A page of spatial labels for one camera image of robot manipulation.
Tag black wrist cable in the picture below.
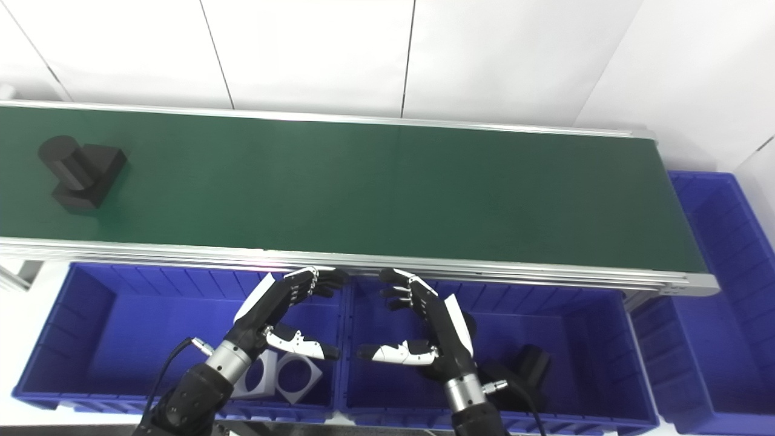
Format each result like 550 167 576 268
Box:
483 378 546 436
142 337 216 424

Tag white square part with hole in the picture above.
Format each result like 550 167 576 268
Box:
275 353 323 405
233 350 279 400

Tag green conveyor belt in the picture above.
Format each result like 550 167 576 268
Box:
0 100 721 297

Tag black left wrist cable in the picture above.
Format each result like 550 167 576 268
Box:
142 337 216 424

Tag black cylinder-on-block part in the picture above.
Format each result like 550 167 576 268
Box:
38 135 128 211
478 344 552 412

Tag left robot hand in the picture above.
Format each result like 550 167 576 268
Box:
225 266 351 362

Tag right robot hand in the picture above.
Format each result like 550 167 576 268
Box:
356 268 479 383

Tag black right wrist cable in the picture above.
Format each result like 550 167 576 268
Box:
483 378 546 436

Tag blue plastic bin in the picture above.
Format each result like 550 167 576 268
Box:
12 262 347 423
630 171 775 435
339 276 661 436

